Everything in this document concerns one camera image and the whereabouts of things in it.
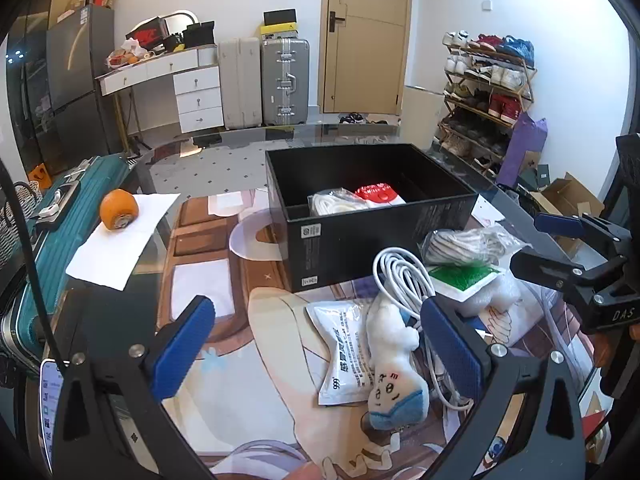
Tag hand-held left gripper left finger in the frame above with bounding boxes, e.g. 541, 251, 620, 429
50, 295, 217, 480

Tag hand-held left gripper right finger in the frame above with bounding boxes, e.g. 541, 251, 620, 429
420, 296, 588, 480

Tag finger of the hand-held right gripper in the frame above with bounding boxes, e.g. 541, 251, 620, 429
510, 249, 629, 312
534, 211, 632, 261

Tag white and blue plush toy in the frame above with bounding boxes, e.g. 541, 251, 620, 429
366, 290, 430, 431

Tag green medicine packet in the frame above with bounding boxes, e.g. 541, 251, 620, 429
427, 263, 526, 319

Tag striped cloth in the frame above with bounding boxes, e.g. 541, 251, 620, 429
419, 225, 531, 267

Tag white charging cable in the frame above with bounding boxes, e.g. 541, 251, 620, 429
372, 246, 473, 411

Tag white medicine packet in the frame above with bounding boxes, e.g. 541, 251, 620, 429
305, 297, 386, 407

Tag black cardboard box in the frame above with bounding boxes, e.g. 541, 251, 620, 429
264, 144, 480, 293

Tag person's right hand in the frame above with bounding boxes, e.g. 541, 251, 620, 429
594, 332, 621, 364

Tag open cardboard carton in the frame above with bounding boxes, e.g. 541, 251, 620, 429
530, 172, 606, 256

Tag purple bag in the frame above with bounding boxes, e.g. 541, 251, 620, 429
496, 112, 548, 186

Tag printed table mat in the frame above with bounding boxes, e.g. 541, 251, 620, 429
160, 187, 601, 480

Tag white paper napkin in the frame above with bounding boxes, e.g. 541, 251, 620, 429
65, 192, 182, 292

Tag group of assorted shoes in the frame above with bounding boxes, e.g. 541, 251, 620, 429
442, 30, 538, 161

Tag smartphone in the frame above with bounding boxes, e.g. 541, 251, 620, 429
39, 357, 68, 466

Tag orange fruit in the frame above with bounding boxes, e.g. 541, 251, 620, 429
99, 189, 140, 231

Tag red and white pouch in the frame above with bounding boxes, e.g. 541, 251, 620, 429
354, 182, 407, 207

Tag wooden shoe rack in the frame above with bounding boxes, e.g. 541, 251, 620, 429
432, 42, 538, 171

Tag beige air purifier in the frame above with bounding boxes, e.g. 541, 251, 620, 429
400, 85, 446, 128

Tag teal suitcase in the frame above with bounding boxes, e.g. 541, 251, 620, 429
0, 154, 137, 361

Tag wicker basket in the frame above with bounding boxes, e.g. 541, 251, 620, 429
0, 180, 46, 266

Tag orange paper bag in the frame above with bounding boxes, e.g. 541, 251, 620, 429
27, 162, 53, 191

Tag black slippers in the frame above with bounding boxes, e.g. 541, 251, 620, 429
339, 112, 388, 125

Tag white desk with drawers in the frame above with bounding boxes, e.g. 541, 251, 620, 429
95, 45, 224, 133

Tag wooden door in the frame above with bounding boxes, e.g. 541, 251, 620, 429
320, 0, 413, 116

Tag beige suitcase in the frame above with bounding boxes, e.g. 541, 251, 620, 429
218, 37, 263, 131

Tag silver suitcase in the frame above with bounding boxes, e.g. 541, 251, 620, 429
260, 37, 310, 127

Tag plastic bag of food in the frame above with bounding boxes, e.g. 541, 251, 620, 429
106, 40, 151, 68

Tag black glass cabinet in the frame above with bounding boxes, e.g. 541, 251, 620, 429
5, 10, 56, 171

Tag grey refrigerator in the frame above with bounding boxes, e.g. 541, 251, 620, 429
46, 4, 126, 161

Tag black bag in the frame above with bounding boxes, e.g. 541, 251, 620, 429
182, 21, 217, 48

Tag red and black shoebox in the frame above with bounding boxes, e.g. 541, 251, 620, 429
125, 16, 168, 51

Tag black and yellow box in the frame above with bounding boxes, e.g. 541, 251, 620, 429
260, 8, 300, 41

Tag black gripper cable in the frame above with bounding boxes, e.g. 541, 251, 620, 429
0, 157, 68, 376

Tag white cord in clear bag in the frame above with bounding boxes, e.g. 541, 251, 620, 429
306, 187, 371, 218

